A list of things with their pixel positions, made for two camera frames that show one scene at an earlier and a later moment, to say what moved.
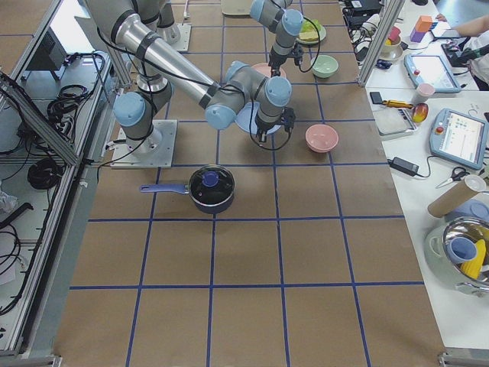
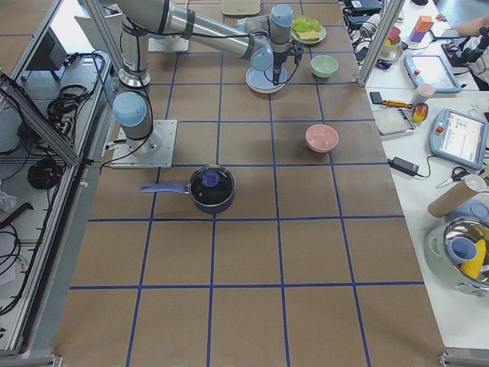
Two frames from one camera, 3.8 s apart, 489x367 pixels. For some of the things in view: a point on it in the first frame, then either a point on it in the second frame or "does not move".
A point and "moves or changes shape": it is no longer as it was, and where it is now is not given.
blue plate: [243, 118] moves or changes shape
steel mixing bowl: [458, 251] does not move
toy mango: [420, 112] does not move
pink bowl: [321, 138] does not move
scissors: [458, 173] does not move
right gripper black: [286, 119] to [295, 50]
